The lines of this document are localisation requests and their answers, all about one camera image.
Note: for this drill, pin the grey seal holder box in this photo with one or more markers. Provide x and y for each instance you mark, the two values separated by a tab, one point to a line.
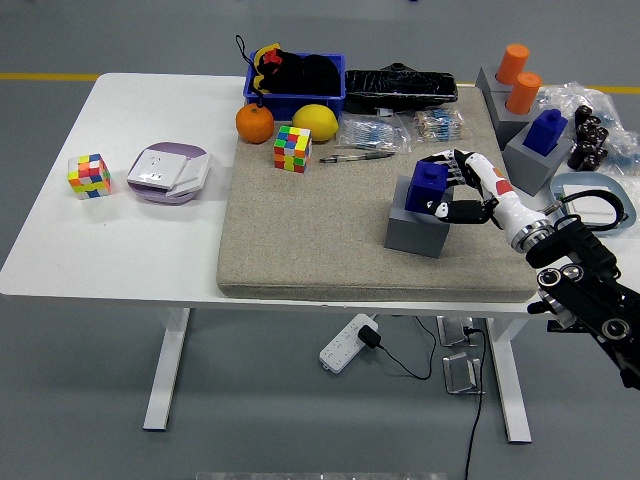
530	170
415	237

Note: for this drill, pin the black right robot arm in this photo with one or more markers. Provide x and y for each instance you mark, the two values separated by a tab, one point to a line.
575	250

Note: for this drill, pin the black clear pen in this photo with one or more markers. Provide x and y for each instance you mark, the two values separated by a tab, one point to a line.
357	157

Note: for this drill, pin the black wrapped long object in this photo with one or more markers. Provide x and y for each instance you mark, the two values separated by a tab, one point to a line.
400	90

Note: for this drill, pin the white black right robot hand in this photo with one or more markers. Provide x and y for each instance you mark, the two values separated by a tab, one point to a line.
505	205

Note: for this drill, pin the clear plastic bag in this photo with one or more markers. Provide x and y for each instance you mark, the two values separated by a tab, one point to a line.
565	95

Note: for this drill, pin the orange fruit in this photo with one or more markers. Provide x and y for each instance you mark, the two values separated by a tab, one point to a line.
255	124

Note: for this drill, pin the white table leg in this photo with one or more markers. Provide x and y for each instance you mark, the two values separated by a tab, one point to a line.
167	370
510	380

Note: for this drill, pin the small metal stand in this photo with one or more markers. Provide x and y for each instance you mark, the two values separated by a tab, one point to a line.
452	331

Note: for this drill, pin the grey cylinder holder box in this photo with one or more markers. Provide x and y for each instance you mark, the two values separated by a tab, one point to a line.
505	125
486	82

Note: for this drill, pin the grey-brown mat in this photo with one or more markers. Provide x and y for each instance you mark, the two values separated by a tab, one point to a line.
310	225

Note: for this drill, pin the pile of black dotted cylinders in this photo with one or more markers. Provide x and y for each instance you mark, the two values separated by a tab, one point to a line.
590	140

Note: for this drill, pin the white power strip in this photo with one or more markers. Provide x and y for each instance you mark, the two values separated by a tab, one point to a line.
342	347

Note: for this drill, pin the small resistor bag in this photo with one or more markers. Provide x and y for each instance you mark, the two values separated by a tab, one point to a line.
437	125

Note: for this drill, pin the large metal stand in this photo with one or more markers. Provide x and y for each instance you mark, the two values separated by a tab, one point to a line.
460	374

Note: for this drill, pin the blue seal stamp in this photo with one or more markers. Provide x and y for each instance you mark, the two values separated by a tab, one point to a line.
542	135
422	185

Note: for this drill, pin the white wall switch panel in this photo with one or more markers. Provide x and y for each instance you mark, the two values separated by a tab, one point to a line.
192	172
592	207

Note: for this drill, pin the colourful puzzle cube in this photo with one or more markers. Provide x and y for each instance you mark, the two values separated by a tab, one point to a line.
292	147
90	177

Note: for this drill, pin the yellow lemon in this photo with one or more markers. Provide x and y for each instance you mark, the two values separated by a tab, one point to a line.
315	122

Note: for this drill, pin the light blue plate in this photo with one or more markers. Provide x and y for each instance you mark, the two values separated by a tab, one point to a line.
557	185

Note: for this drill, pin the black plug adapter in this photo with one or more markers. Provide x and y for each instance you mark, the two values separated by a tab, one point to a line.
369	336

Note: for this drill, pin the yellow red toy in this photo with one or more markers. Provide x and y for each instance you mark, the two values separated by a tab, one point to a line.
260	57

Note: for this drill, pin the large resistor bag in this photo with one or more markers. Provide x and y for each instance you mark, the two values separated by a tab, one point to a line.
372	135

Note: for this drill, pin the blue plastic bin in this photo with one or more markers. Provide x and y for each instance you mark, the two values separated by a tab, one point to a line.
300	104

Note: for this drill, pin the white wall socket panel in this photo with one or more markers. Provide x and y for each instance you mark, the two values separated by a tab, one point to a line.
155	169

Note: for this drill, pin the black table control panel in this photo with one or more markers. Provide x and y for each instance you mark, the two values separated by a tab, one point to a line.
552	329

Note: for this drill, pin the purple plate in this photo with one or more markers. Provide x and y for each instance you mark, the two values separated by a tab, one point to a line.
175	148

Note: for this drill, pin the orange cylinder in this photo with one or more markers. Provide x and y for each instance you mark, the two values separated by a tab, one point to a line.
511	62
522	92

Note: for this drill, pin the black fabric pouch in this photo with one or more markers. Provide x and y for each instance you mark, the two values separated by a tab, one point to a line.
310	75

